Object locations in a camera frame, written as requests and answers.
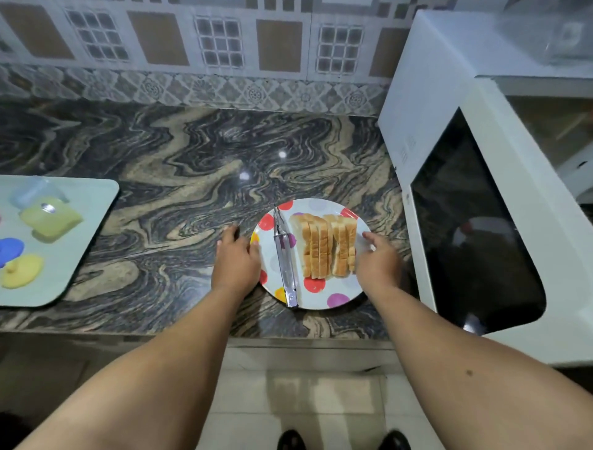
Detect person's left hand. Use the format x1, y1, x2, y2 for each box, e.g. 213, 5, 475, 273
212, 224, 262, 298

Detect person's right hand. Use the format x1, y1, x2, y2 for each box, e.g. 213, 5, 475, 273
354, 231, 404, 298

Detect white polka dot plate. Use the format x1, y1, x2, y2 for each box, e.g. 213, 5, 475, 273
250, 198, 377, 310

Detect person's right forearm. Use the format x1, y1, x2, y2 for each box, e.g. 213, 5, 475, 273
366, 283, 593, 450

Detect person's left forearm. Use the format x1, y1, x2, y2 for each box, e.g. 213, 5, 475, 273
14, 283, 258, 450

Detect metal tongs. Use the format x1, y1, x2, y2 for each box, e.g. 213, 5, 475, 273
272, 206, 299, 308

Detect row of white bread slices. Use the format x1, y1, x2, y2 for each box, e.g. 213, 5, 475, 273
289, 213, 358, 280

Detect white microwave oven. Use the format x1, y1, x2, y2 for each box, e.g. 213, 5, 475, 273
377, 9, 593, 367

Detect pale blue tray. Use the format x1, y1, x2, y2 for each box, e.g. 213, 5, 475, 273
0, 175, 120, 308

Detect person's left black shoe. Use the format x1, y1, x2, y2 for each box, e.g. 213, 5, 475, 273
277, 430, 306, 450

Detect person's black shoe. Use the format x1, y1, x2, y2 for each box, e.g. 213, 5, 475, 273
277, 430, 306, 450
379, 430, 412, 450

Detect person's right black shoe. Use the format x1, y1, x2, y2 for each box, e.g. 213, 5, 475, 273
379, 430, 412, 450

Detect yellow-green plastic container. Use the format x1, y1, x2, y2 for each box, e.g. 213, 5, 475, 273
19, 197, 84, 243

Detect clear plastic cup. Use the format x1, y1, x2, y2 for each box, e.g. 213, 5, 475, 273
9, 176, 68, 209

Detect yellow plastic lid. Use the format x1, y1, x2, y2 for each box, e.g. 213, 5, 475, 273
1, 253, 44, 289

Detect blue plastic lid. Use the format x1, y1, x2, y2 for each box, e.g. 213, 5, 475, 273
0, 238, 25, 269

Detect clear plastic cover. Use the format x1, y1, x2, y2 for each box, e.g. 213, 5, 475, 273
495, 0, 593, 66

